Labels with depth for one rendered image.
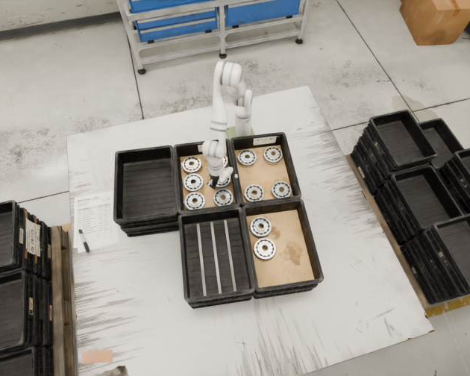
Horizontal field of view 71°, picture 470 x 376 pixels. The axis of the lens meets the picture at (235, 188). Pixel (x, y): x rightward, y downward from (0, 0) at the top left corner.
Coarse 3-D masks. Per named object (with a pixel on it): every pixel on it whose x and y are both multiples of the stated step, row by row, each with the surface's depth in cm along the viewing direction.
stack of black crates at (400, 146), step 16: (400, 112) 226; (368, 128) 229; (384, 128) 233; (400, 128) 233; (416, 128) 222; (368, 144) 234; (384, 144) 214; (400, 144) 226; (416, 144) 226; (368, 160) 240; (384, 160) 220; (400, 160) 220; (416, 160) 208; (368, 176) 243; (384, 176) 224
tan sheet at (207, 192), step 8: (184, 176) 175; (208, 176) 175; (232, 184) 173; (184, 192) 170; (200, 192) 170; (208, 192) 170; (232, 192) 170; (184, 200) 168; (208, 200) 168; (184, 208) 166
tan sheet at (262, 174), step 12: (240, 168) 177; (252, 168) 177; (264, 168) 177; (276, 168) 177; (240, 180) 174; (252, 180) 174; (264, 180) 174; (276, 180) 174; (288, 180) 174; (264, 192) 170
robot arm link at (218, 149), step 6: (210, 132) 138; (216, 132) 137; (222, 132) 138; (222, 138) 138; (216, 144) 140; (222, 144) 139; (210, 150) 139; (216, 150) 139; (222, 150) 139; (210, 156) 142; (216, 156) 140; (222, 156) 141
